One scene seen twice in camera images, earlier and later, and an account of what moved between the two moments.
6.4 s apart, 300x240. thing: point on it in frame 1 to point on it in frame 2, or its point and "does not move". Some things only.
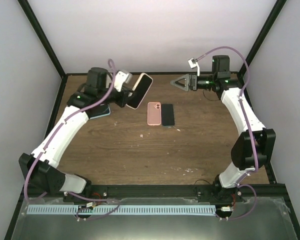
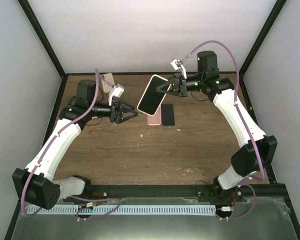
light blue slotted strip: x=121 y=210 does not move
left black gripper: x=123 y=100 to x=119 y=109
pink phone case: x=154 y=113 does not move
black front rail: x=32 y=191 does not move
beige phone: x=141 y=88 to x=154 y=95
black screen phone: x=168 y=117 does not move
